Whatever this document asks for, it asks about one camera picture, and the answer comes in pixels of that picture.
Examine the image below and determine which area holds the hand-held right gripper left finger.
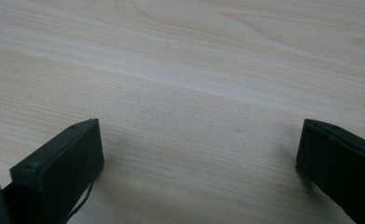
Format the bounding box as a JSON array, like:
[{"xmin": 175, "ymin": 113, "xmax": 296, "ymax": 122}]
[{"xmin": 2, "ymin": 118, "xmax": 105, "ymax": 224}]

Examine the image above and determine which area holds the thin black cable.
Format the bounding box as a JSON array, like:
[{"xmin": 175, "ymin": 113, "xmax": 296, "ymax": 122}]
[{"xmin": 65, "ymin": 180, "xmax": 95, "ymax": 224}]

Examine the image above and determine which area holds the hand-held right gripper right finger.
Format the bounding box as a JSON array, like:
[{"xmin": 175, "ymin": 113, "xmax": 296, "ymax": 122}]
[{"xmin": 295, "ymin": 119, "xmax": 365, "ymax": 224}]

